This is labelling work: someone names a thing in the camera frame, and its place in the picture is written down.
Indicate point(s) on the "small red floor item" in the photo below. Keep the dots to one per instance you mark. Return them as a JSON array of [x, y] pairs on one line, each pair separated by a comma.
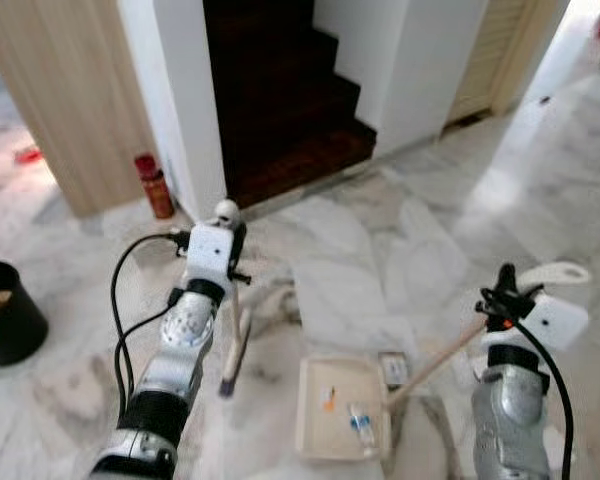
[[27, 155]]

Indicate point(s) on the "small dark-framed packet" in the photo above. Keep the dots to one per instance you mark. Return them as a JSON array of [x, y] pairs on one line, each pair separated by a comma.
[[394, 370]]

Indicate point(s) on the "light wooden wall panel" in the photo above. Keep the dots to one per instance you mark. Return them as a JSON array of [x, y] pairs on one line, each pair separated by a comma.
[[60, 100]]

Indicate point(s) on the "dark wooden staircase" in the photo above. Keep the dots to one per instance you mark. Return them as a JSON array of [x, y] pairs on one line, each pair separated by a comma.
[[280, 100]]

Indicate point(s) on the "small white blue bottle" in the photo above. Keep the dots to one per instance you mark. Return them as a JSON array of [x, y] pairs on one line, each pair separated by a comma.
[[362, 425]]

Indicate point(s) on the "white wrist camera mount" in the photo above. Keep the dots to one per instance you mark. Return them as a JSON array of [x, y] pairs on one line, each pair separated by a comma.
[[555, 322], [210, 255]]

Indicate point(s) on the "red-capped spray can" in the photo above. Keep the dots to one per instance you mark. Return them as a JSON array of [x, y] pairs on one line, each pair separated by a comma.
[[158, 192]]

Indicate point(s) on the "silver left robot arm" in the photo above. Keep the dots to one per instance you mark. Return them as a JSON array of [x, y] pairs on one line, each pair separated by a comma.
[[180, 350]]

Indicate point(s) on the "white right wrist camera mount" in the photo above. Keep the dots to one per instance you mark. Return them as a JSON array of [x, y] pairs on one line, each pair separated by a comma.
[[555, 322]]

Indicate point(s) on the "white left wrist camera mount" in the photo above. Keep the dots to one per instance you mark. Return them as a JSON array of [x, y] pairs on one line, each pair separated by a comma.
[[210, 255]]

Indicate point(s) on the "small orange scrap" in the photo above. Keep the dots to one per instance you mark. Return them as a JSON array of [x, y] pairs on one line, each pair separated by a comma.
[[328, 398]]

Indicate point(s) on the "light wooden folding door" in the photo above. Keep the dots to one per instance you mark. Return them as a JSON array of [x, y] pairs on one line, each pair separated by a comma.
[[500, 60]]

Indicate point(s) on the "black waste bucket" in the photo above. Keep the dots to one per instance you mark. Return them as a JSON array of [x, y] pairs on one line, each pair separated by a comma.
[[15, 325]]

